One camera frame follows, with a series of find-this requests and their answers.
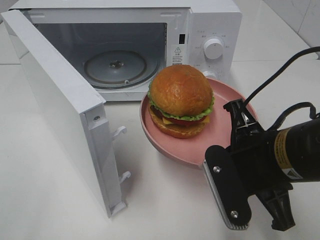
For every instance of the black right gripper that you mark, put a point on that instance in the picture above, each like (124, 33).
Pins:
(253, 153)

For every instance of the pink round plate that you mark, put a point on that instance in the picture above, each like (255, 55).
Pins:
(191, 151)

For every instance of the burger with lettuce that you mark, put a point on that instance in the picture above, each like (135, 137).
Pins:
(180, 100)

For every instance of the white microwave door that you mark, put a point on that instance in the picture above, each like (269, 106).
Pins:
(74, 110)

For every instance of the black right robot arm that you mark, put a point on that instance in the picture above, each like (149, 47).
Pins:
(298, 155)

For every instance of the white lower timer knob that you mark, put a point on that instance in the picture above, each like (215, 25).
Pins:
(210, 74)

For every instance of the white upper power knob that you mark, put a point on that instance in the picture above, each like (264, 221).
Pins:
(213, 48)

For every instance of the white warning label sticker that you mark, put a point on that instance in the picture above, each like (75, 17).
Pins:
(177, 54)

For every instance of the glass turntable plate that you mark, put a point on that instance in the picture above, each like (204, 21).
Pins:
(118, 69)

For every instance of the white microwave oven body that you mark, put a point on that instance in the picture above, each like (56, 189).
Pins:
(82, 29)

